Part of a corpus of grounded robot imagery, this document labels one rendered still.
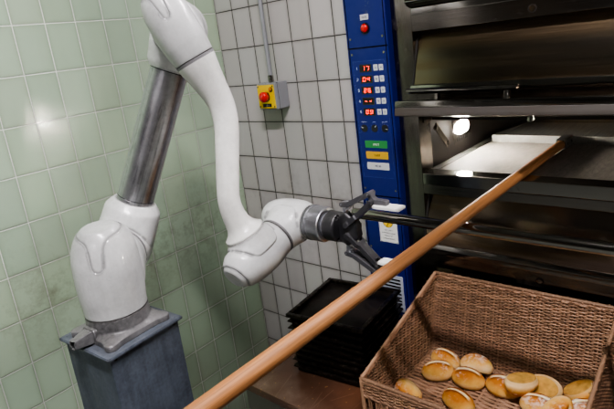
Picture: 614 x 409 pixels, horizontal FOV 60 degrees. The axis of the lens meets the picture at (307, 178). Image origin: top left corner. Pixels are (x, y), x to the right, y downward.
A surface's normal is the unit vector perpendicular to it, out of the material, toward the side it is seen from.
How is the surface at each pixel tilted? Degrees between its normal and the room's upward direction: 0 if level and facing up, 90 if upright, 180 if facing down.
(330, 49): 90
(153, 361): 90
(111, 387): 90
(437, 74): 70
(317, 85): 90
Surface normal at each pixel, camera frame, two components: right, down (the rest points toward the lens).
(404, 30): -0.65, 0.27
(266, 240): 0.58, -0.27
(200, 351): 0.75, 0.07
